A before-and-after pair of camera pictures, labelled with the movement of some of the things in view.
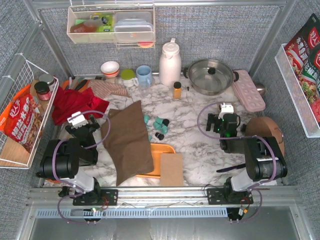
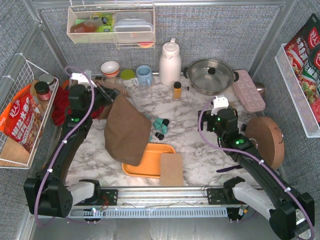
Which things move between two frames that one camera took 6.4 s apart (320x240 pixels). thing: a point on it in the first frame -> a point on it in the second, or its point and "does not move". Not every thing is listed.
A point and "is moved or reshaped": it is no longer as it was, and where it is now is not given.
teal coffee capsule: (157, 124) does not move
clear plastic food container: (133, 26) does not move
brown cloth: (125, 137) is moved or reshaped
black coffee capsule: (160, 136) does not move
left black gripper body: (88, 127) -> (105, 92)
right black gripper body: (214, 122) does not move
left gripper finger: (95, 122) -> (110, 94)
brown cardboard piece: (171, 169) does not move
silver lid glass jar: (47, 78) does not move
